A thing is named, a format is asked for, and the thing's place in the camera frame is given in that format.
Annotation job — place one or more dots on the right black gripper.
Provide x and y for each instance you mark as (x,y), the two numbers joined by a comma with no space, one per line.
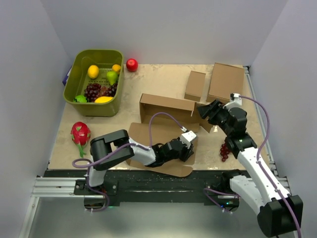
(207,110)

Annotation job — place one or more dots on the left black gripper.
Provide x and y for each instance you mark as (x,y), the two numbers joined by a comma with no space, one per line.
(187,152)

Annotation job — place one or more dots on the red grapes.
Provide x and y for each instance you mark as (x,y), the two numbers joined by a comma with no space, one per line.
(224,152)

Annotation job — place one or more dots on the cardboard paper box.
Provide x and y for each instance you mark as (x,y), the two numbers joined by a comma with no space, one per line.
(165,116)

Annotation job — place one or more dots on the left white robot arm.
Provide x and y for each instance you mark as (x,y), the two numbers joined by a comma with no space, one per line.
(114,148)

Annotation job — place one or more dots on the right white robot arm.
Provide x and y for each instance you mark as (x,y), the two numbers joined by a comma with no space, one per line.
(278,212)

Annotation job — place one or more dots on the small folded cardboard box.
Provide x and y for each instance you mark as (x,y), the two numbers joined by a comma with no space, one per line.
(195,85)

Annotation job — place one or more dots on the large folded cardboard box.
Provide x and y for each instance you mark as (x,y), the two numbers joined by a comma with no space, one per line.
(225,79)

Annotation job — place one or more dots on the red apple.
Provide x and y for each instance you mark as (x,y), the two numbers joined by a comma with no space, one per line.
(131,65)

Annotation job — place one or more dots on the yellow mango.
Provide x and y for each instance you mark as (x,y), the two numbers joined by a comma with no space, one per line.
(103,99)

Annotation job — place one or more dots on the small orange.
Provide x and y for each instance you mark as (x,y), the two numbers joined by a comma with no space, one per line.
(116,68)

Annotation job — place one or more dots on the green pear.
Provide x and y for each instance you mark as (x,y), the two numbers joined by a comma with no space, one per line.
(111,77)

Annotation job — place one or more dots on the red dragon fruit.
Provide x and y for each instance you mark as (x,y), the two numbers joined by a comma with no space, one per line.
(80,135)

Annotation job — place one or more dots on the green plastic basket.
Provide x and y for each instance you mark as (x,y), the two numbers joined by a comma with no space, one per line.
(78,81)

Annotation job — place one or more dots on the dark grapes in basket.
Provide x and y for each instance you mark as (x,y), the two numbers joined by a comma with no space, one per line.
(95,90)

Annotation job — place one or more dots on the green lime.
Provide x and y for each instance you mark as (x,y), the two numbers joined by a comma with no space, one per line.
(80,99)

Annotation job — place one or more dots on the yellow lemon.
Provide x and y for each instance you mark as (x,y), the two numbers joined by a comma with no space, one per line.
(93,72)

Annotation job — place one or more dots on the purple white booklet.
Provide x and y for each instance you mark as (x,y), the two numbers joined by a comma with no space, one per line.
(66,77)

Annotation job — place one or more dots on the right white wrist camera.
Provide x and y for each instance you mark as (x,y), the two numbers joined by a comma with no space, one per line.
(234,100)

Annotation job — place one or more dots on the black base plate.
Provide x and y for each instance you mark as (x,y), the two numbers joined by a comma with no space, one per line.
(120,186)

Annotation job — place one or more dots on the right aluminium rail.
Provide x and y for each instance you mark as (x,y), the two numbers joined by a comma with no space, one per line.
(272,166)

